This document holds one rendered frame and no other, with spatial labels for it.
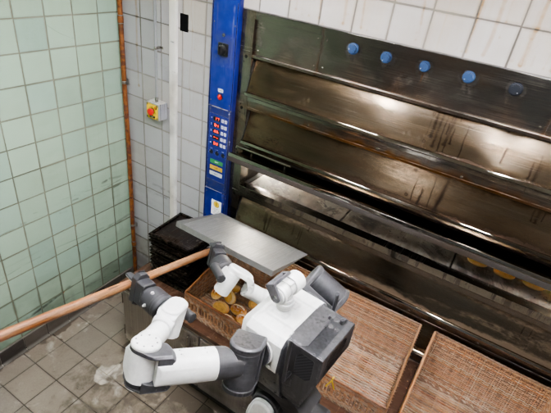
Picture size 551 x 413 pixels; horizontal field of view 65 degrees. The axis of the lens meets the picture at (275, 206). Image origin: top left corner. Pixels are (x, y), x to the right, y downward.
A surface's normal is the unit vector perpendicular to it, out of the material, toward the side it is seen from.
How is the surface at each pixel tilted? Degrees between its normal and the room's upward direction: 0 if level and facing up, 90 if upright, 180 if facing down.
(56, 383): 0
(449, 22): 90
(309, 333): 1
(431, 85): 90
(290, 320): 1
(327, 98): 70
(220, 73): 90
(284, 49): 90
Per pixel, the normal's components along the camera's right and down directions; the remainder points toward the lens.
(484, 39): -0.52, 0.40
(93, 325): 0.12, -0.84
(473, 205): -0.44, 0.08
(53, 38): 0.85, 0.37
